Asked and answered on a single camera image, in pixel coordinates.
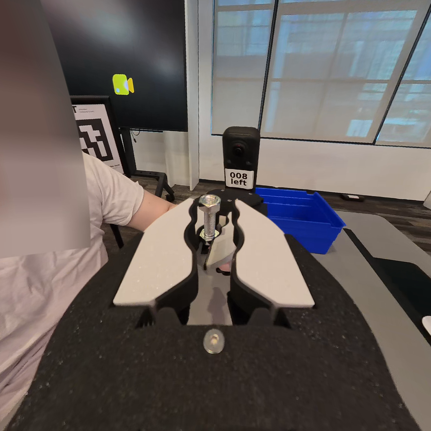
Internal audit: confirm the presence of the yellow green cup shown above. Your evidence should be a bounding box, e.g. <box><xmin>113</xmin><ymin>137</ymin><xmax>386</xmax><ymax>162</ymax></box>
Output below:
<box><xmin>112</xmin><ymin>74</ymin><xmax>135</xmax><ymax>96</ymax></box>

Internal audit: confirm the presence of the large window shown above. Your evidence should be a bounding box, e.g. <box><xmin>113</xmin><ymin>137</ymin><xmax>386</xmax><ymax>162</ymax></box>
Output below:
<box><xmin>210</xmin><ymin>0</ymin><xmax>431</xmax><ymax>149</ymax></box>

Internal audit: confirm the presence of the black table cable flap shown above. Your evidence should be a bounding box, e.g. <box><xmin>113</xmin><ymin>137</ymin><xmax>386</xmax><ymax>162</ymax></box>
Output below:
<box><xmin>372</xmin><ymin>257</ymin><xmax>431</xmax><ymax>305</ymax></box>

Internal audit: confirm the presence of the large black monitor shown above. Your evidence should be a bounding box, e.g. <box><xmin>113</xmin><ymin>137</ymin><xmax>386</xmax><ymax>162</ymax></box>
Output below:
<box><xmin>51</xmin><ymin>0</ymin><xmax>188</xmax><ymax>132</ymax></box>

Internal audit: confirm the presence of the blue plastic bin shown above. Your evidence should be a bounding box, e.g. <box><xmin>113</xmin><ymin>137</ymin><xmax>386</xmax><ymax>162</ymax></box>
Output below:
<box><xmin>254</xmin><ymin>187</ymin><xmax>347</xmax><ymax>255</ymax></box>

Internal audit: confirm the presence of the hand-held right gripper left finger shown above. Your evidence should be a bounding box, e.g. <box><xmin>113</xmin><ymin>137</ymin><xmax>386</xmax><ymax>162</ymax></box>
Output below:
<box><xmin>113</xmin><ymin>198</ymin><xmax>199</xmax><ymax>326</ymax></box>

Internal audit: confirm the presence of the large steel bolt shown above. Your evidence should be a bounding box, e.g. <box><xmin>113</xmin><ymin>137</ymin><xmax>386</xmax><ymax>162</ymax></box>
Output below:
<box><xmin>198</xmin><ymin>194</ymin><xmax>222</xmax><ymax>240</ymax></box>

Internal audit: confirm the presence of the large steel nut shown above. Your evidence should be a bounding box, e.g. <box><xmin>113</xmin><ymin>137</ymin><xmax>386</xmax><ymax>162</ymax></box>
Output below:
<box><xmin>196</xmin><ymin>228</ymin><xmax>222</xmax><ymax>243</ymax></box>

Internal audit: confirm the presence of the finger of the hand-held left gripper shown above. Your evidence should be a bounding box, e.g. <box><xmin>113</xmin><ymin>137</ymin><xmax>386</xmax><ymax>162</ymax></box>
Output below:
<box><xmin>204</xmin><ymin>236</ymin><xmax>236</xmax><ymax>269</ymax></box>

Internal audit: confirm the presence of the black white marker poster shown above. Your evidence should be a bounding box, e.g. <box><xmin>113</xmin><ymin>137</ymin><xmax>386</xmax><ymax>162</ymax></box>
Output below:
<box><xmin>70</xmin><ymin>96</ymin><xmax>131</xmax><ymax>176</ymax></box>

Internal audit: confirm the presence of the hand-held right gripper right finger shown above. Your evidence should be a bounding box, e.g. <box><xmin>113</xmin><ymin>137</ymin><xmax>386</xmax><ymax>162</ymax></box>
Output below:
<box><xmin>229</xmin><ymin>199</ymin><xmax>315</xmax><ymax>327</ymax></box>

